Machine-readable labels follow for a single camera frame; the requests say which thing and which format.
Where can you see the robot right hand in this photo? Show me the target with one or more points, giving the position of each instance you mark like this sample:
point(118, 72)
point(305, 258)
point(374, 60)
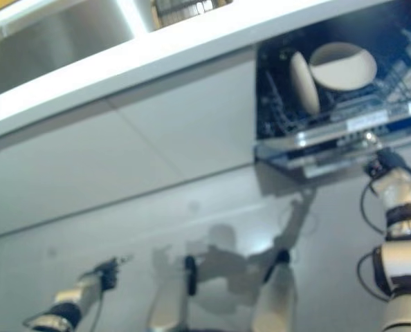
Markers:
point(389, 162)

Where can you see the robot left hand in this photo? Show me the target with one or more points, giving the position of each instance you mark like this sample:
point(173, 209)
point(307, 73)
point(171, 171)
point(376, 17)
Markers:
point(108, 273)

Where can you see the cream round plate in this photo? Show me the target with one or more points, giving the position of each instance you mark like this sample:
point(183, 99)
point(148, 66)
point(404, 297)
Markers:
point(344, 69)
point(304, 83)

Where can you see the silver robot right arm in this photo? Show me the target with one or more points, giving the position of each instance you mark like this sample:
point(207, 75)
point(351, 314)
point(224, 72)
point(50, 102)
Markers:
point(402, 242)

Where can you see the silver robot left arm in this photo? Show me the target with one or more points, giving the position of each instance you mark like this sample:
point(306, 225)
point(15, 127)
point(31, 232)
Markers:
point(67, 304)

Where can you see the grey robot left leg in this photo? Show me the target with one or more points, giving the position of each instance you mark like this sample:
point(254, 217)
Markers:
point(167, 307)

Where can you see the black robot left foot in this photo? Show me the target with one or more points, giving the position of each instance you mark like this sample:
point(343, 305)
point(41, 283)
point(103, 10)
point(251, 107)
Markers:
point(190, 275)

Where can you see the white cabinet door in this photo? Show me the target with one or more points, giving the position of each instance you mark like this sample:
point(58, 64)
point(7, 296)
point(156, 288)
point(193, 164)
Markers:
point(70, 173)
point(191, 114)

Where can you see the stainless steel sink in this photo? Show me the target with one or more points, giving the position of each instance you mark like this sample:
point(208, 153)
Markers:
point(53, 48)

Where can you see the black and steel dish rack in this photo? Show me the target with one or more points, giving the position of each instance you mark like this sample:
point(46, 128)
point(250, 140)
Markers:
point(188, 10)

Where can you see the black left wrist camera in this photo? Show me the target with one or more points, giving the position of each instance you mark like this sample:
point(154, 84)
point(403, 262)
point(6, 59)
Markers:
point(109, 281)

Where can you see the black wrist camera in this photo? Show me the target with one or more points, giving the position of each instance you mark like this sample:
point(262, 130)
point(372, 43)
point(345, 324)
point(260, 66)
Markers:
point(373, 167)
point(109, 281)

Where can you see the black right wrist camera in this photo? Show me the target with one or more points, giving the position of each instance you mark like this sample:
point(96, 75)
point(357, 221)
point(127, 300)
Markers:
point(373, 167)

